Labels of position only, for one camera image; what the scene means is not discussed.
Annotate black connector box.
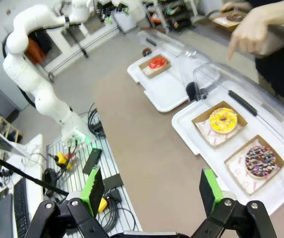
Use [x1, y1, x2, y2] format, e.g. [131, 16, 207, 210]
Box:
[103, 173, 125, 194]

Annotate person's left hand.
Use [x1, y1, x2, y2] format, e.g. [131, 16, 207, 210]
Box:
[227, 5, 269, 61]

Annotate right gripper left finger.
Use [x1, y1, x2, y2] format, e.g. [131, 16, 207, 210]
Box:
[24, 165, 109, 238]

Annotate wooden shelf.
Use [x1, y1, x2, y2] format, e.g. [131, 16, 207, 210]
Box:
[0, 104, 23, 169]

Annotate black cable bundle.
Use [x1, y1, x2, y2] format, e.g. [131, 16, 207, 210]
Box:
[86, 102, 106, 137]

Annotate white printed paper liner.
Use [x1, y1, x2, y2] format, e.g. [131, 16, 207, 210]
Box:
[142, 64, 162, 76]
[226, 138, 282, 195]
[195, 119, 243, 147]

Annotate chocolate donut with coloured sprinkles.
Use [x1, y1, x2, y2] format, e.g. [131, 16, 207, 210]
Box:
[244, 145, 277, 179]

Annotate coiled black cable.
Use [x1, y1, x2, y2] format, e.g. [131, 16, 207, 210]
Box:
[43, 168, 59, 197]

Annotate black computer keyboard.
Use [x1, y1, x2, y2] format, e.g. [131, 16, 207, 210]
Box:
[13, 177, 31, 238]

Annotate black computer monitor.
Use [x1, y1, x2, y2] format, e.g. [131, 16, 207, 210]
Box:
[0, 193, 15, 238]

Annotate loose black cables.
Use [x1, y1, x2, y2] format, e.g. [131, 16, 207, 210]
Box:
[96, 193, 138, 235]

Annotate black flat rectangular device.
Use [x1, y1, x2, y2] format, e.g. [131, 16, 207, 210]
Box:
[82, 148, 101, 176]

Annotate chocolate donut with nut bits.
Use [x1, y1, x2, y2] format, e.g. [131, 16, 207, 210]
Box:
[225, 12, 244, 22]

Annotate red glazed donut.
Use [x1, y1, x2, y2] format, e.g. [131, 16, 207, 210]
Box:
[148, 56, 167, 69]

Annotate metal storage rack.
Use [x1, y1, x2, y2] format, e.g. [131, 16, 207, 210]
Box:
[142, 0, 200, 33]

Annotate aluminium slotted mounting table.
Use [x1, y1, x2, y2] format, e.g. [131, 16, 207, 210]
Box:
[46, 135, 143, 238]

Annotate white desk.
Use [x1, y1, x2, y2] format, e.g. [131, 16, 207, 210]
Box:
[0, 133, 45, 238]

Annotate yellow sprinkled donut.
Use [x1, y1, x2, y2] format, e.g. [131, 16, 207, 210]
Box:
[209, 108, 238, 134]

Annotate white box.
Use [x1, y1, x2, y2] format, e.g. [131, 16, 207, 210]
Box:
[112, 9, 137, 35]

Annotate brown cardboard donut box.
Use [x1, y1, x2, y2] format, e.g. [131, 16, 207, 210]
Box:
[139, 54, 172, 79]
[211, 9, 248, 33]
[191, 100, 248, 149]
[224, 134, 284, 196]

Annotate yellow emergency stop box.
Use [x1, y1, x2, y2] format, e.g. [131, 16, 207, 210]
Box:
[55, 152, 73, 171]
[98, 196, 108, 213]

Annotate person's right hand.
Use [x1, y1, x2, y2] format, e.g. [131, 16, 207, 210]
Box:
[219, 1, 234, 12]

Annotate long black rod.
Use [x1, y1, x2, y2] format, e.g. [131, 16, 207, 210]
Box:
[0, 151, 70, 196]

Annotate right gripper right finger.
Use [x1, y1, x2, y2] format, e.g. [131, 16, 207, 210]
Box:
[191, 168, 278, 238]

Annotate white frame cabinet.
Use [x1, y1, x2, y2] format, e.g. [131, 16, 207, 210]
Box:
[39, 21, 123, 76]

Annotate person's black clothed torso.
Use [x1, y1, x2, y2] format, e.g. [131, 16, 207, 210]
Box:
[255, 23, 284, 100]

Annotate white tray of display case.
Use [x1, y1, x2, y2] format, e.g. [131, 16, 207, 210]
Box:
[127, 53, 191, 113]
[171, 99, 284, 216]

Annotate orange cloth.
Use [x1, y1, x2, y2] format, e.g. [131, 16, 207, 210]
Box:
[24, 39, 46, 67]

